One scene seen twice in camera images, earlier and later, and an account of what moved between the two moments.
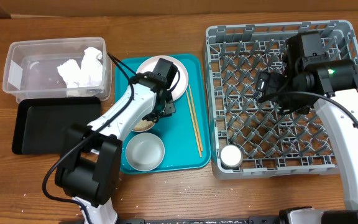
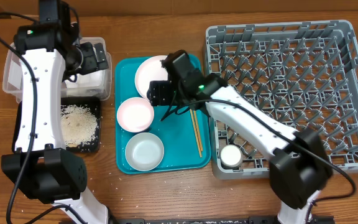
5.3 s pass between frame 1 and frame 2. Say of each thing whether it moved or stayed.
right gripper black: moved
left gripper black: moved
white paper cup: stayed
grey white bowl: stayed
